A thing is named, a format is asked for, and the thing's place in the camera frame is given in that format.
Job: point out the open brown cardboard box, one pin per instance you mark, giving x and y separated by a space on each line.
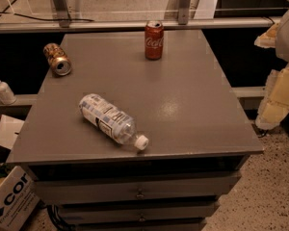
9 130

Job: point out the clear plastic water bottle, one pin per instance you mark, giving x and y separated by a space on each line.
113 122

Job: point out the white pump dispenser bottle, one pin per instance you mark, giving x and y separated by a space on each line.
7 96

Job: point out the white printed cardboard box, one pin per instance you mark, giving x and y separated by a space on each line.
17 200

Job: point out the gold soda can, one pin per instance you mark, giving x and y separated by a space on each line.
57 59

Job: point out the grey drawer cabinet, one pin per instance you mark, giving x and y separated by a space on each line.
199 136

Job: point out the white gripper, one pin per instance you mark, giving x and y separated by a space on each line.
276 105

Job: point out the red coke can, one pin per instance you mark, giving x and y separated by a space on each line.
153 39

